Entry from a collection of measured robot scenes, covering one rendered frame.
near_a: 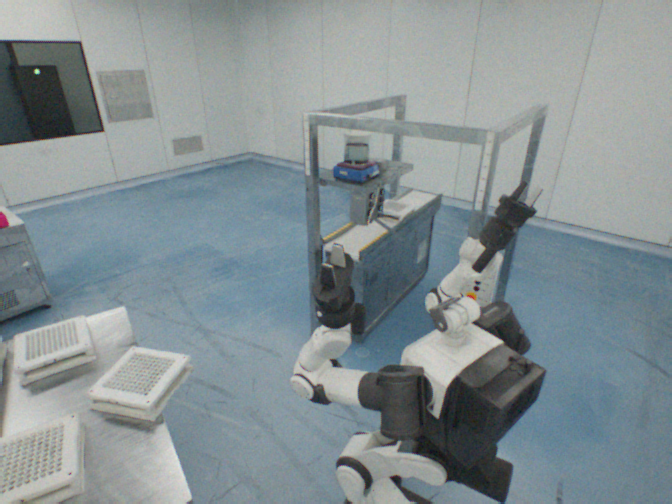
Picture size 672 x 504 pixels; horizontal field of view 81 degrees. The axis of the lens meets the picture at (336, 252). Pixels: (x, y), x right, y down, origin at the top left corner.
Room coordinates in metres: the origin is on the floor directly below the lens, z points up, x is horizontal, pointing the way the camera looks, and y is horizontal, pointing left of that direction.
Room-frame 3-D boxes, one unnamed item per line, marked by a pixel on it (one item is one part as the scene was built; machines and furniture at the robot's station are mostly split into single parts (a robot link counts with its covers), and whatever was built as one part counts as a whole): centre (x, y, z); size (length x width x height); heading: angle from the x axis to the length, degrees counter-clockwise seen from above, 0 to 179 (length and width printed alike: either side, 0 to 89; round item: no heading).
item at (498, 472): (0.78, -0.38, 0.81); 0.28 x 0.13 x 0.18; 60
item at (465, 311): (0.84, -0.32, 1.28); 0.10 x 0.07 x 0.09; 127
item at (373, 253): (2.74, -0.41, 0.74); 1.30 x 0.29 x 0.10; 145
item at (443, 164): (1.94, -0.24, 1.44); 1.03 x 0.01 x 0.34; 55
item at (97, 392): (1.04, 0.69, 0.88); 0.25 x 0.24 x 0.02; 168
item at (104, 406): (1.04, 0.69, 0.83); 0.24 x 0.24 x 0.02; 78
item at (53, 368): (1.22, 1.11, 0.83); 0.24 x 0.24 x 0.02; 35
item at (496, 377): (0.79, -0.35, 1.08); 0.34 x 0.30 x 0.36; 127
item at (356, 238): (2.74, -0.41, 0.77); 1.35 x 0.25 x 0.05; 145
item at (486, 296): (1.61, -0.67, 0.94); 0.17 x 0.06 x 0.26; 55
